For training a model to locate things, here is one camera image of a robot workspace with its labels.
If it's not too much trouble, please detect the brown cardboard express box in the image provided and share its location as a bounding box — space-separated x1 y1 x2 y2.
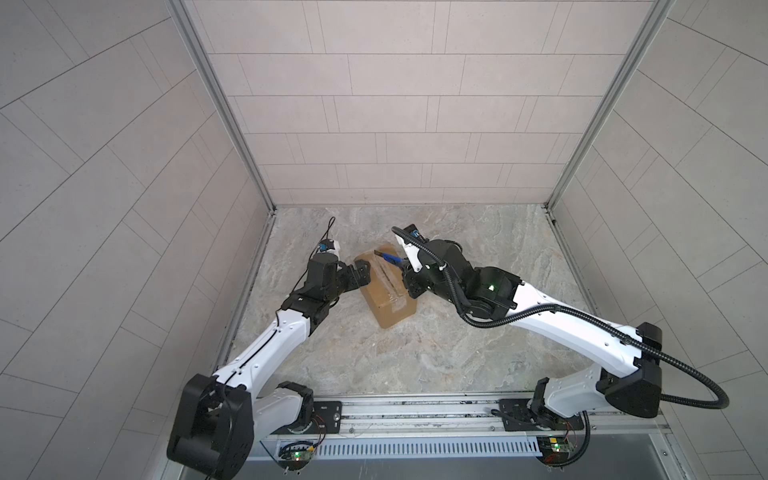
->
356 243 417 329

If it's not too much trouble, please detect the blue utility knife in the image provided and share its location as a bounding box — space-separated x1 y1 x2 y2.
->
374 250 403 266

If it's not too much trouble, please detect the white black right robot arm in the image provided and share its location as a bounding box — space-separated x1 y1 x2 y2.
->
396 230 662 430

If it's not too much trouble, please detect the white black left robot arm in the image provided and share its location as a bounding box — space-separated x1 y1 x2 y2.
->
166 249 371 479

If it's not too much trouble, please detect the white slotted vent strip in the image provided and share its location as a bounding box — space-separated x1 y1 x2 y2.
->
316 436 543 460

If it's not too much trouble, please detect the left green circuit board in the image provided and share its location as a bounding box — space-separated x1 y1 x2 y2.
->
279 441 317 464

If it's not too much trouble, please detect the green circuit board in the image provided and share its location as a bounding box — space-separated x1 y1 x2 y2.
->
536 436 574 465
279 441 317 464

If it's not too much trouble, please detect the right green circuit board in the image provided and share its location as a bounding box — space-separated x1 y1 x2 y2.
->
536 436 574 465

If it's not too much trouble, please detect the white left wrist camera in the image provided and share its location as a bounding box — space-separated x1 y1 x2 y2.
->
317 238 340 256

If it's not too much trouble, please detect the thin black left camera cable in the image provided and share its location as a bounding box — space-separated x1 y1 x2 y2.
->
290 215 337 295

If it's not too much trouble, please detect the black corrugated cable conduit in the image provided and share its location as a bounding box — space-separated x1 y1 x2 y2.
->
391 225 731 412

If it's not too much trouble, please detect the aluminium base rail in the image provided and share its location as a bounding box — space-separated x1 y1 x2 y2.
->
257 389 670 442

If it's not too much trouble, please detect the aluminium left corner post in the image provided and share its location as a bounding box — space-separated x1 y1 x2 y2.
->
166 0 276 216

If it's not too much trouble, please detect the aluminium corner post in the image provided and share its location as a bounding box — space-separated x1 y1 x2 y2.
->
166 0 276 216
544 0 675 216

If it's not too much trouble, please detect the aluminium right corner post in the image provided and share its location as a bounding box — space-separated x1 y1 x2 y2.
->
544 0 675 216

